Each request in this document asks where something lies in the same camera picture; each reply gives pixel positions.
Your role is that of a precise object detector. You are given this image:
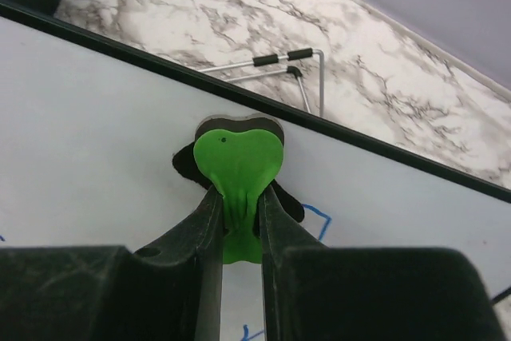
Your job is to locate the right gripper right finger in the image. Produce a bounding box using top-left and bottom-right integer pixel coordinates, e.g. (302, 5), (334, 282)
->
(258, 188), (505, 340)

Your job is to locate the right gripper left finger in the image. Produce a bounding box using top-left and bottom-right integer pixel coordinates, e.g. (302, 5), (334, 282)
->
(1, 189), (223, 340)

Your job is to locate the green black whiteboard eraser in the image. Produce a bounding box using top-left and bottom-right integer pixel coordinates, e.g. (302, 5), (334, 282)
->
(172, 115), (304, 264)

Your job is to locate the white whiteboard black frame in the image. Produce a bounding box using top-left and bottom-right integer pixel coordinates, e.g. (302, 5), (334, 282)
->
(1, 3), (510, 340)

